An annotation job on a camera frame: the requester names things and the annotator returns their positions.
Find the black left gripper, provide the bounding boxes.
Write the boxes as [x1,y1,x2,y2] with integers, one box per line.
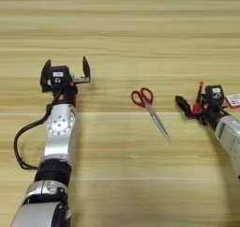
[39,55,92,107]

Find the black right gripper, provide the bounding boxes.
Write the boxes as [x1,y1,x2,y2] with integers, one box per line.
[174,95,231,130]

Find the red handled scissors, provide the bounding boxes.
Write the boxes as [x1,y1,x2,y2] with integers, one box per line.
[130,86,173,144]

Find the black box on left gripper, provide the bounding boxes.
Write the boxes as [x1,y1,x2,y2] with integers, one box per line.
[50,66,71,84]

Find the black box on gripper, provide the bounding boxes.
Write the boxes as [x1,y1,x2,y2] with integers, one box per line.
[50,66,71,84]
[204,84,225,105]

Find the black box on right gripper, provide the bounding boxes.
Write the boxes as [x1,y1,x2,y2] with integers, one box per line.
[204,84,225,105]

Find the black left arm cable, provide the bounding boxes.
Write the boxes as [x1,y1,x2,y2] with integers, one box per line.
[13,91,64,171]

